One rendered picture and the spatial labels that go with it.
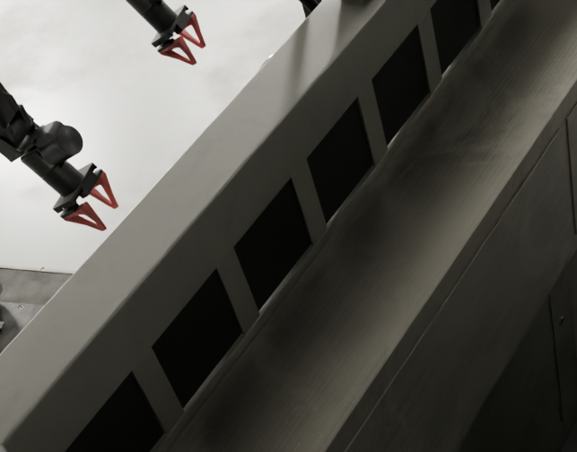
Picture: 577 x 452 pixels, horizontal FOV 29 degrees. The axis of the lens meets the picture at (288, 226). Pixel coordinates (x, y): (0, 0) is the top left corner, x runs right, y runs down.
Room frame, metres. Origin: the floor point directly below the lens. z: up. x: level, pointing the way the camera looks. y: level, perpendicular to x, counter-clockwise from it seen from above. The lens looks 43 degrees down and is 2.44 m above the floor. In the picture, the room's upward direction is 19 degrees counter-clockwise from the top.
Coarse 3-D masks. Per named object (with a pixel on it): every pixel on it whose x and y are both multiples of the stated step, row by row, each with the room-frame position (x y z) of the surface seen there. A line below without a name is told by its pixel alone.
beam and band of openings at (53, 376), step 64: (384, 0) 1.16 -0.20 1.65; (448, 0) 1.26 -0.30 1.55; (320, 64) 1.07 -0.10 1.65; (384, 64) 1.14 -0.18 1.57; (448, 64) 1.24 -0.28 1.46; (256, 128) 1.00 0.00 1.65; (320, 128) 1.03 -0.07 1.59; (384, 128) 1.12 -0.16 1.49; (192, 192) 0.93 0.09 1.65; (256, 192) 0.94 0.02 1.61; (320, 192) 1.02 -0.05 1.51; (128, 256) 0.86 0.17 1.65; (192, 256) 0.87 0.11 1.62; (256, 256) 0.93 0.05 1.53; (64, 320) 0.80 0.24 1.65; (128, 320) 0.80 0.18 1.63; (192, 320) 0.85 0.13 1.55; (256, 320) 0.90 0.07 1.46; (0, 384) 0.75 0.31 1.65; (64, 384) 0.73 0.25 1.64; (128, 384) 0.78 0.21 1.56; (192, 384) 0.83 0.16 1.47; (0, 448) 0.68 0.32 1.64; (64, 448) 0.71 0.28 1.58; (128, 448) 0.75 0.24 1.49
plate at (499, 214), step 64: (512, 0) 1.36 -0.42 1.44; (576, 0) 1.31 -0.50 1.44; (512, 64) 1.22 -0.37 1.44; (576, 64) 1.18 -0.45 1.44; (448, 128) 1.14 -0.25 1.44; (512, 128) 1.09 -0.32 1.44; (576, 128) 1.13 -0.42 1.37; (384, 192) 1.06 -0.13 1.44; (448, 192) 1.02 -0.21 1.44; (512, 192) 1.01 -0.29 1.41; (576, 192) 1.12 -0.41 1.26; (320, 256) 0.98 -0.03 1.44; (384, 256) 0.95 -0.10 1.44; (448, 256) 0.91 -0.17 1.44; (512, 256) 0.99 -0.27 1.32; (320, 320) 0.88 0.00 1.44; (384, 320) 0.85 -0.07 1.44; (448, 320) 0.88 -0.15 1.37; (512, 320) 0.97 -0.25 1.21; (256, 384) 0.82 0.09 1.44; (320, 384) 0.79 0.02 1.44; (384, 384) 0.78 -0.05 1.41; (448, 384) 0.86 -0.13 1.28; (192, 448) 0.76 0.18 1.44; (256, 448) 0.74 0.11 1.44; (320, 448) 0.71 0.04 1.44; (384, 448) 0.76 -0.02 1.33; (448, 448) 0.84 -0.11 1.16
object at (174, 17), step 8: (152, 8) 2.10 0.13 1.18; (160, 8) 2.10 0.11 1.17; (168, 8) 2.11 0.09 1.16; (184, 8) 2.13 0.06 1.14; (144, 16) 2.10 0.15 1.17; (152, 16) 2.09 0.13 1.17; (160, 16) 2.09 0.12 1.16; (168, 16) 2.09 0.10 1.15; (176, 16) 2.10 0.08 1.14; (152, 24) 2.10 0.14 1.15; (160, 24) 2.09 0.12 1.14; (168, 24) 2.08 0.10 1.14; (160, 32) 2.09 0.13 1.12; (168, 32) 2.05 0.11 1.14; (160, 40) 2.07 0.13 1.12
